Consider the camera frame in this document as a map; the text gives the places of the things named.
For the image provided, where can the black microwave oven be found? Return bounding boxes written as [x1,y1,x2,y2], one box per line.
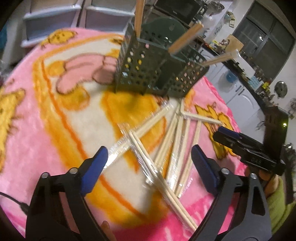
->
[154,0,208,25]

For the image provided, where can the hanging steel strainer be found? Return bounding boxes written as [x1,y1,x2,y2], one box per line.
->
[207,1,225,13]

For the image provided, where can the hanging round pot lid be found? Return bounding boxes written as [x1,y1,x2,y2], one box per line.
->
[274,81,288,98]

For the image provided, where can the chopsticks long pair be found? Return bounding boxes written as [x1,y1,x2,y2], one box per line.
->
[127,130,198,232]

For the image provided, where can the wrapped chopsticks right pair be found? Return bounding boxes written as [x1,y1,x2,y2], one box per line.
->
[175,121,202,198]

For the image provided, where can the dark green utensil caddy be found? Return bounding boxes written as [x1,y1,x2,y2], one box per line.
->
[114,17,209,98]

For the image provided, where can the white kitchen cabinets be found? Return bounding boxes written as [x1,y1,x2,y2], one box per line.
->
[205,57,265,143]

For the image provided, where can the wrapped chopsticks by caddy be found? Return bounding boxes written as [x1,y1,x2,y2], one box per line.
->
[180,111,223,126]

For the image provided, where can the person's left hand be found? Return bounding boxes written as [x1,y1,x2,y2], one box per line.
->
[100,221,116,241]

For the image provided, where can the green sleeve forearm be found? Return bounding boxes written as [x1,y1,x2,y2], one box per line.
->
[265,176,295,234]

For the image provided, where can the chopsticks in caddy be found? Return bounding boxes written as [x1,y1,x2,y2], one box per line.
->
[134,0,145,38]
[168,21,204,55]
[199,49,240,67]

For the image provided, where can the right plastic drawer tower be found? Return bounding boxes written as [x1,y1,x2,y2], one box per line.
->
[81,1,136,32]

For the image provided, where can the chopsticks in caddy middle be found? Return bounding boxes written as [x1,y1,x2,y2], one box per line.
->
[168,21,204,55]

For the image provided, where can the plastic drawer tower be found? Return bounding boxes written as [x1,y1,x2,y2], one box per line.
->
[81,1,136,32]
[21,1,84,49]

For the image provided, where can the person's right hand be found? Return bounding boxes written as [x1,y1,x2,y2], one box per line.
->
[258,170,282,198]

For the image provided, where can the chopsticks in caddy right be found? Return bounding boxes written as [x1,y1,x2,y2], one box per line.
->
[199,49,240,67]

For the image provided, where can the chopsticks in caddy left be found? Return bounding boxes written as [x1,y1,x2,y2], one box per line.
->
[134,0,145,38]

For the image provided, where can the wrapped chopsticks middle pair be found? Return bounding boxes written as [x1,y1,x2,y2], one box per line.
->
[154,102,184,179]

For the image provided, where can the wooden cutting board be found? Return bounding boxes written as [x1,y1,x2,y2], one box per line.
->
[225,35,244,53]

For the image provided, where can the black cable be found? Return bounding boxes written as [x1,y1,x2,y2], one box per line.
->
[0,191,30,215]

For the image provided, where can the dark framed window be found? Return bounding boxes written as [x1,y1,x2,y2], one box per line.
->
[233,2,295,80]

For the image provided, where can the left plastic drawer tower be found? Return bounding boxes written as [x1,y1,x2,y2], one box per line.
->
[21,1,84,49]

